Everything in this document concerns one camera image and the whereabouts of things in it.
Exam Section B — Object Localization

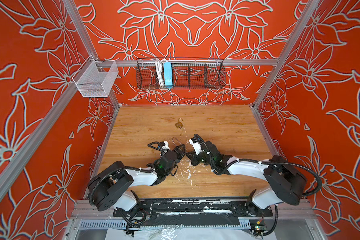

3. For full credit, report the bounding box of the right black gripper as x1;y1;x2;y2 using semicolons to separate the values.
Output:
184;149;215;167

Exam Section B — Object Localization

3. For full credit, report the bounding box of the small brass padlock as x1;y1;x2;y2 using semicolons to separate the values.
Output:
175;118;184;130

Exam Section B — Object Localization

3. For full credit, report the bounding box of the long-shackle brass padlock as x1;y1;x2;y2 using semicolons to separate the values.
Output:
172;137;183;147

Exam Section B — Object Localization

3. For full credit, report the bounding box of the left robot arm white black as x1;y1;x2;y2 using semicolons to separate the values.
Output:
87;141;186;212

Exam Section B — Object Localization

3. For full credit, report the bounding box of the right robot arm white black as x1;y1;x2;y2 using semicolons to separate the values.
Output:
186;134;323;215

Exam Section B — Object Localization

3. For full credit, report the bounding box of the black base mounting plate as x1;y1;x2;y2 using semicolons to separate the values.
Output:
114;197;274;225

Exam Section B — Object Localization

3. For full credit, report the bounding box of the light blue box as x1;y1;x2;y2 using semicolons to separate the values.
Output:
163;62;173;89

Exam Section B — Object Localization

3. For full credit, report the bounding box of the black wire basket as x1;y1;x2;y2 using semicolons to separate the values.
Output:
136;58;227;90

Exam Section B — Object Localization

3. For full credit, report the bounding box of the white cables bundle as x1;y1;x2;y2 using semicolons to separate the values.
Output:
154;59;165;88

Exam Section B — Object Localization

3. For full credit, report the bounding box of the grey slotted cable duct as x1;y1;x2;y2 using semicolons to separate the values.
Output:
77;219;251;231

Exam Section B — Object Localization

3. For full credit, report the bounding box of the white wire basket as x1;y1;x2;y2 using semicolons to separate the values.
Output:
72;55;119;98

